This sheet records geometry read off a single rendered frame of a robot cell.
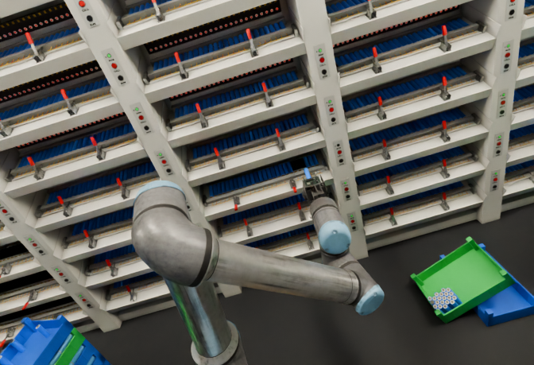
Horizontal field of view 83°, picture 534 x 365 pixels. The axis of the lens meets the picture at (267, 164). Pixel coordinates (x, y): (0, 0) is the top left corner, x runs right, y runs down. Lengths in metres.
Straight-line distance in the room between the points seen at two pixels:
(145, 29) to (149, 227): 0.73
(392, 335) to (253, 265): 0.93
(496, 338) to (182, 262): 1.24
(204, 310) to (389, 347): 0.83
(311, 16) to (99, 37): 0.71
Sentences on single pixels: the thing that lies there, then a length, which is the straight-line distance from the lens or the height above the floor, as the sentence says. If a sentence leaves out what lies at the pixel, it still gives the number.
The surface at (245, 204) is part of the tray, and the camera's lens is 1.37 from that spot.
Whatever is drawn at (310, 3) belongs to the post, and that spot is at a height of 1.24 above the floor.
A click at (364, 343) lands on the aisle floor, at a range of 1.48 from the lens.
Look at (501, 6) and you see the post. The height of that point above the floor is 1.03.
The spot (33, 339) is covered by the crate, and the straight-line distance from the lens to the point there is 1.68.
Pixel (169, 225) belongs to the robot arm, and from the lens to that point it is 0.61.
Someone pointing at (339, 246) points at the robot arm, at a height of 0.63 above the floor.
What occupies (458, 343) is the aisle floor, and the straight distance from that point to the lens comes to 1.50.
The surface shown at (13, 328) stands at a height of 0.17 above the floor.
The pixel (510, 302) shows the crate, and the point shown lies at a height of 0.00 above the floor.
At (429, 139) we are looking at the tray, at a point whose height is 0.56.
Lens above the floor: 1.29
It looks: 28 degrees down
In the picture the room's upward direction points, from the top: 18 degrees counter-clockwise
